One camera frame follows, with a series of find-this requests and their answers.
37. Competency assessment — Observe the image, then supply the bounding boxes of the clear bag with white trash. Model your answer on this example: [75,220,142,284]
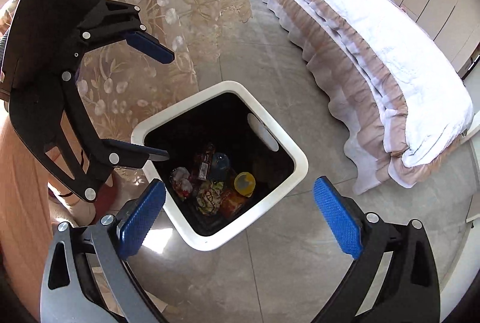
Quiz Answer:
[171,167,193,200]

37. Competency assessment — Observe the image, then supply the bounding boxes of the green red wrapper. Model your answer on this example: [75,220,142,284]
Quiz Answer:
[196,181,224,215]

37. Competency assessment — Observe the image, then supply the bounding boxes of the orange label plastic bottle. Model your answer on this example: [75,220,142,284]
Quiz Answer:
[208,153,247,221]

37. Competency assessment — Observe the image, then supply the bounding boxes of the white square trash bin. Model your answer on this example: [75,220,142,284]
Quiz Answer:
[131,81,308,251]

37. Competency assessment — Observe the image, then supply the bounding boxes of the beige floral embroidered tablecloth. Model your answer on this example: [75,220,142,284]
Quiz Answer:
[0,0,253,173]

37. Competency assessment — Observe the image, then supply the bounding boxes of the yellow cup on table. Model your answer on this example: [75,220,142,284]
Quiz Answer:
[233,172,256,198]

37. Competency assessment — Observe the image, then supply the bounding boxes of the bed with lavender duvet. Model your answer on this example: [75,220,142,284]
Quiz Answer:
[264,0,473,194]

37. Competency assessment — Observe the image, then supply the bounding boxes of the beige built-in wardrobe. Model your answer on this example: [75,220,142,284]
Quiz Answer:
[402,0,479,72]

